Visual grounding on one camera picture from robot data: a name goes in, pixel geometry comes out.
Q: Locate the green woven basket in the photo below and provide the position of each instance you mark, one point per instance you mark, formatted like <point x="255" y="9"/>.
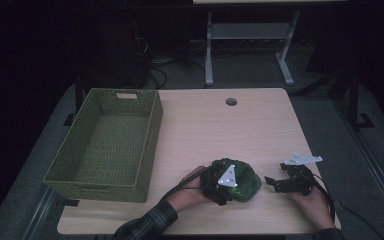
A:
<point x="111" y="143"/>

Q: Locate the grey metal stand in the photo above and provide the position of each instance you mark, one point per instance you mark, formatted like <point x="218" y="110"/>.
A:
<point x="250" y="31"/>

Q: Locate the person's left hand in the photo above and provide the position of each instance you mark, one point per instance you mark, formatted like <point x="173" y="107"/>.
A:
<point x="188" y="196"/>

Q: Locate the person's right hand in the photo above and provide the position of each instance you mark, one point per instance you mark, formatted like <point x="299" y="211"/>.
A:
<point x="315" y="208"/>

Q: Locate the black metal stand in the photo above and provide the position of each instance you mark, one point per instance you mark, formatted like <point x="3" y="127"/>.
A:
<point x="355" y="100"/>

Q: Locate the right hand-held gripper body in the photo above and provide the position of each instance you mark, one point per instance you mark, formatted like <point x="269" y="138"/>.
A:
<point x="298" y="180"/>

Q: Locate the green dinosaur plush garment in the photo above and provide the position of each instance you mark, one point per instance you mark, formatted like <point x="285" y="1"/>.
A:
<point x="248" y="183"/>

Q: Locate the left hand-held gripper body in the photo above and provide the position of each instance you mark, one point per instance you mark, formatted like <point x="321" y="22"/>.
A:
<point x="218" y="185"/>

